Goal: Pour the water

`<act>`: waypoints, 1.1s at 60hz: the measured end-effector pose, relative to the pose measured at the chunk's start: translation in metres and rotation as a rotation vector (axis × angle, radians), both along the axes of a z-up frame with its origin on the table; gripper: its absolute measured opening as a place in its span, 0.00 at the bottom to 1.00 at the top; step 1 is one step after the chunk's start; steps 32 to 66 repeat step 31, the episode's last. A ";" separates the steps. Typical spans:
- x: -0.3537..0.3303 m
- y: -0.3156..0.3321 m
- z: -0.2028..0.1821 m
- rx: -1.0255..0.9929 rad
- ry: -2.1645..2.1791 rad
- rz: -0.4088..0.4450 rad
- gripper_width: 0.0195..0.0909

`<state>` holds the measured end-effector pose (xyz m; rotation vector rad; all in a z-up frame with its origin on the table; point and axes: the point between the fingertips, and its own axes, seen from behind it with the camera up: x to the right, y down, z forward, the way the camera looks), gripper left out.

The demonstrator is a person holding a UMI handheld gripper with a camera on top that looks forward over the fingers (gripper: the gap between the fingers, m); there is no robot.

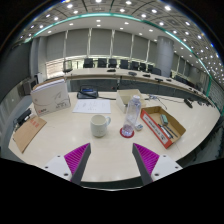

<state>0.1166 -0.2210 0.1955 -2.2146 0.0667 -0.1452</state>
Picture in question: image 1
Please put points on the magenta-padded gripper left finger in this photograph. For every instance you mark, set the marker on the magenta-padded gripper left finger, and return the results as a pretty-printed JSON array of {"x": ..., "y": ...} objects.
[{"x": 77, "y": 159}]

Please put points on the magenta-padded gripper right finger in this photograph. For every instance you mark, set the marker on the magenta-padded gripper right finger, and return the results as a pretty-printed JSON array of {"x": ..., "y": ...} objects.
[{"x": 147, "y": 159}]

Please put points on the clear plastic water bottle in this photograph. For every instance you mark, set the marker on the clear plastic water bottle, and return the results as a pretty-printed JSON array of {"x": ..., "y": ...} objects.
[{"x": 131, "y": 115}]

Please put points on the flat round red coaster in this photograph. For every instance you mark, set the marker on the flat round red coaster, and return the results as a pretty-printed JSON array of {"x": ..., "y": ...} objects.
[{"x": 127, "y": 137}]

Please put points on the grey marker pen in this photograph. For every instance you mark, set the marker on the grey marker pen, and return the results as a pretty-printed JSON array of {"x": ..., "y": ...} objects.
[{"x": 164, "y": 131}]

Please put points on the white remote control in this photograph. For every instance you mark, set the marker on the white remote control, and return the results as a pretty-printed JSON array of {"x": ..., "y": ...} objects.
[{"x": 139, "y": 127}]

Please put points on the brown red-sided open cardboard box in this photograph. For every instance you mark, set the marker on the brown red-sided open cardboard box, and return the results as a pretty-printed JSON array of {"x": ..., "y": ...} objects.
[{"x": 151, "y": 125}]

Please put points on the black marker pen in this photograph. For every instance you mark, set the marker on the black marker pen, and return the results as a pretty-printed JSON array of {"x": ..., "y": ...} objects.
[{"x": 172, "y": 131}]

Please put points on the white ceramic mug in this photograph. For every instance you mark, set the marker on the white ceramic mug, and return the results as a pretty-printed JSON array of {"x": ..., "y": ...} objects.
[{"x": 98, "y": 126}]

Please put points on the green board eraser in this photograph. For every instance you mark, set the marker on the green board eraser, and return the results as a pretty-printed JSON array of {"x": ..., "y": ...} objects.
[{"x": 164, "y": 119}]

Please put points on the white printed paper sheet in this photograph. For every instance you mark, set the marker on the white printed paper sheet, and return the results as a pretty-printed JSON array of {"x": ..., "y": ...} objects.
[{"x": 91, "y": 106}]

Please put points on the small beige open box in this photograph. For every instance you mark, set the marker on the small beige open box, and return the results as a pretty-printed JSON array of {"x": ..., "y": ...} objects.
[{"x": 125, "y": 96}]

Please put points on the white printed cardboard box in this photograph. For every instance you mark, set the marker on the white printed cardboard box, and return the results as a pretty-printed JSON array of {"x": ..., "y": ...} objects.
[{"x": 50, "y": 98}]

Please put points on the black desk phone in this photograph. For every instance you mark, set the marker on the black desk phone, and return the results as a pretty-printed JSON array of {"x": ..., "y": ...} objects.
[{"x": 87, "y": 92}]

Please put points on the black table microphone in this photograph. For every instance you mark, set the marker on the black table microphone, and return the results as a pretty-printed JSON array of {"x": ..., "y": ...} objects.
[{"x": 188, "y": 103}]

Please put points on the long curved conference desk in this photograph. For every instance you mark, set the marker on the long curved conference desk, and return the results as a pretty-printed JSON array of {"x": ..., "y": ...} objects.
[{"x": 100, "y": 74}]

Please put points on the row of black office chairs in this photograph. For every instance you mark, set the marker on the row of black office chairs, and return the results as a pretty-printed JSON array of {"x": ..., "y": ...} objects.
[{"x": 113, "y": 63}]

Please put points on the round ceiling lights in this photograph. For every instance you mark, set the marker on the round ceiling lights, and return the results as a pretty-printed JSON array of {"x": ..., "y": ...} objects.
[{"x": 126, "y": 23}]

